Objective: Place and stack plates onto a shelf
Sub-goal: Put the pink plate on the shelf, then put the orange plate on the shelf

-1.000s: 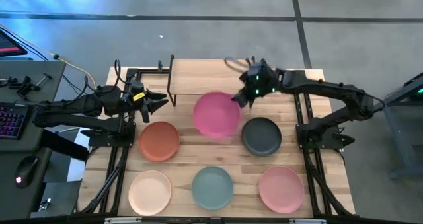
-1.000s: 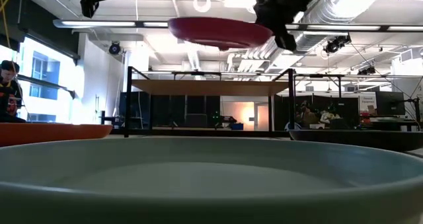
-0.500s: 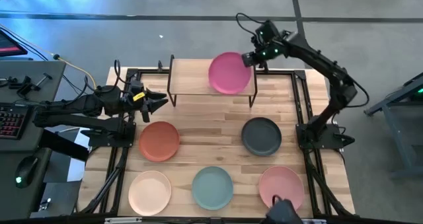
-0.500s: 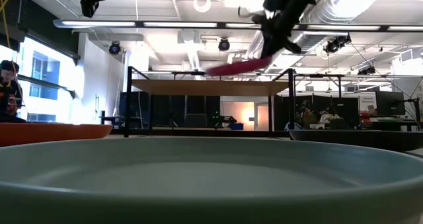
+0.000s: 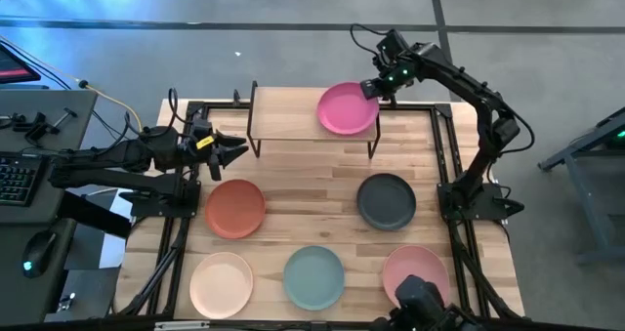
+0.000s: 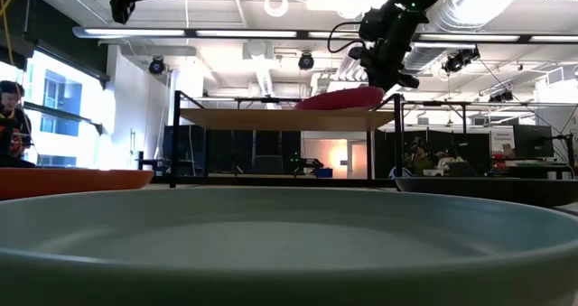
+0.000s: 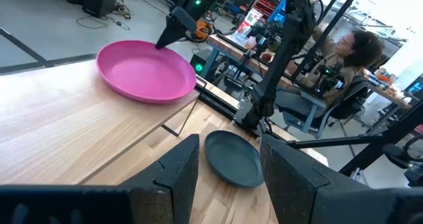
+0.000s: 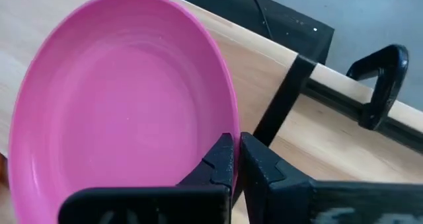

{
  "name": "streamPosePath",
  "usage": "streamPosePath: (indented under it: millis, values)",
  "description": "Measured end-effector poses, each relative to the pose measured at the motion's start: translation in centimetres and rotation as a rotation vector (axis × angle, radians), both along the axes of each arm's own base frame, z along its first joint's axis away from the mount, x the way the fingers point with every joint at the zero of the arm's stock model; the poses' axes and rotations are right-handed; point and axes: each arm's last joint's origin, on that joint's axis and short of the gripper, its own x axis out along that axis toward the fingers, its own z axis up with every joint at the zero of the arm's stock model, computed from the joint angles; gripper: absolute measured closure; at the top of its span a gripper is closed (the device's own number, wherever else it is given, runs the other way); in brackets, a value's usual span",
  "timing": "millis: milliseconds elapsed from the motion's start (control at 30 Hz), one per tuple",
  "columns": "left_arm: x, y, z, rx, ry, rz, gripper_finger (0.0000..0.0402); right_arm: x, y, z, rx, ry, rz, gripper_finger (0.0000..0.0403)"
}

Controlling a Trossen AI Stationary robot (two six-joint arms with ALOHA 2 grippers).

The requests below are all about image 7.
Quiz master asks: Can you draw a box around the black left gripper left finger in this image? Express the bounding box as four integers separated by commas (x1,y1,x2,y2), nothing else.
120,133,200,224

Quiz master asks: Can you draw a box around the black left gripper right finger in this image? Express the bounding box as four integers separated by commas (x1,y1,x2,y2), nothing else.
259,133,331,224

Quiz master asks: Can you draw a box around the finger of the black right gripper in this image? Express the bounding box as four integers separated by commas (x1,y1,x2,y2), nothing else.
155,15,194,50
170,6,198,33

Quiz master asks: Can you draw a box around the dark red plate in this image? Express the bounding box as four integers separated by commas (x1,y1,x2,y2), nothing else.
95,40,197,104

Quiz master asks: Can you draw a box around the dark green plate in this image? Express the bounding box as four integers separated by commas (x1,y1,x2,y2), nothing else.
204,130,265,189

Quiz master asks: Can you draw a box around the wooden shelf with black legs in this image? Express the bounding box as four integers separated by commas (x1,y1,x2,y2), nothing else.
0,59,208,187

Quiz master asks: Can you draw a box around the orange machine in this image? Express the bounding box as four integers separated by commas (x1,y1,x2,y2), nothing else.
192,19,215,40

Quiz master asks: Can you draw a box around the black box with green light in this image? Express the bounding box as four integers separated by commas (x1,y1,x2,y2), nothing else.
190,48,212,76

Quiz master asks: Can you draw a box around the wooden top desk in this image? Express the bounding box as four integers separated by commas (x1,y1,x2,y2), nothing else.
200,34,298,89

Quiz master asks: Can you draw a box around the blue parts bin rack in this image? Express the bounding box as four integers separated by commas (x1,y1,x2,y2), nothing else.
250,0,288,25

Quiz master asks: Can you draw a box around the black cabinet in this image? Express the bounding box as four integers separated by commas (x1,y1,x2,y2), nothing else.
81,0,120,19

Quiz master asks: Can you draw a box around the grey office chair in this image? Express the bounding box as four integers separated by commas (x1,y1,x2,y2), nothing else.
274,74,371,139

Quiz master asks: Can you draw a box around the black device with green light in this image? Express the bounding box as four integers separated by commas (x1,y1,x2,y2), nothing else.
313,63,345,98

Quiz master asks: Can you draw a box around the cluttered wooden desk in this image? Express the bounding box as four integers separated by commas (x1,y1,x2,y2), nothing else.
363,67,423,111

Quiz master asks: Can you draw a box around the person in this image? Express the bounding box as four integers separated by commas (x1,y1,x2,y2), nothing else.
297,28,386,109

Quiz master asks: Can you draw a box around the black floor cable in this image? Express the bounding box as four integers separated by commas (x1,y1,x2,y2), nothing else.
75,2,132,32

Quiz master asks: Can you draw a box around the black rig frame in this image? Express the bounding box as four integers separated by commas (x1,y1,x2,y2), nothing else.
194,0,423,178

